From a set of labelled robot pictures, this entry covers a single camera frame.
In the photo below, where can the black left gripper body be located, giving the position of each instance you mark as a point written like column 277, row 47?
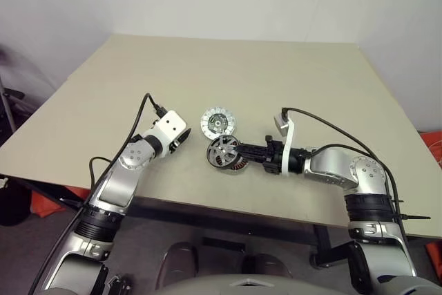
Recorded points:
column 183, row 137

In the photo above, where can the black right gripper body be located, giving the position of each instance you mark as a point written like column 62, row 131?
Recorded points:
column 273, row 157

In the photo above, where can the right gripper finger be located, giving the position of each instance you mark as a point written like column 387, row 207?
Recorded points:
column 257, row 157
column 253, row 149

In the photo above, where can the motor stator with copper windings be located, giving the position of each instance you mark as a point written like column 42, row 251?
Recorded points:
column 241, row 165

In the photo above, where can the spoked silver black-rimmed end cap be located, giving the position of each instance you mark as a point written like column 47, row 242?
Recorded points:
column 217, row 151

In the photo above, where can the silver rotor cover with magnets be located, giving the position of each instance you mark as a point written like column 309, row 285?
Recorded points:
column 218, row 123

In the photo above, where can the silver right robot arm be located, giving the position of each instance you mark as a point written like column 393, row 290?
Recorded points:
column 331, row 167

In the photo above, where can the dark rounded shape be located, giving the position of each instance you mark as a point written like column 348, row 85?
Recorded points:
column 267, row 267
column 177, row 264

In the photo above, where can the grey robot torso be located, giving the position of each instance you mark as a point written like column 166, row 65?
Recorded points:
column 255, row 286

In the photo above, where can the black zip tie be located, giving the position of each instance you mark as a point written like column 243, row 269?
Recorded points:
column 398, row 201
column 69, row 201
column 416, row 218

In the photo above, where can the orange bag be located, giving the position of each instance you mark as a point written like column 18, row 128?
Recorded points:
column 45, row 203

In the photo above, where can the black chair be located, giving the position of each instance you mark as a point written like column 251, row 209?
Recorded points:
column 14, row 96

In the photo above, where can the grey metal pole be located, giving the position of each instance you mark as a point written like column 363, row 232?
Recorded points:
column 8, row 112

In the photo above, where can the black bag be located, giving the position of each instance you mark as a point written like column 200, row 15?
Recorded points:
column 15, row 205

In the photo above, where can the small white patterned object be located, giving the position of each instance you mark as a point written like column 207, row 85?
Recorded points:
column 3, row 183

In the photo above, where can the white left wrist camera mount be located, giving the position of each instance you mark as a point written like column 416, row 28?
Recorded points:
column 171, row 125

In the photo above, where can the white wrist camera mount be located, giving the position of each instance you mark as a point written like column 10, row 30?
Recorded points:
column 171, row 125
column 289, row 143

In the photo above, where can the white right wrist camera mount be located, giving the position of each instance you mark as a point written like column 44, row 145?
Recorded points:
column 289, row 143

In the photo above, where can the black table frame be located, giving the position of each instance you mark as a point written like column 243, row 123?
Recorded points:
column 224, row 217

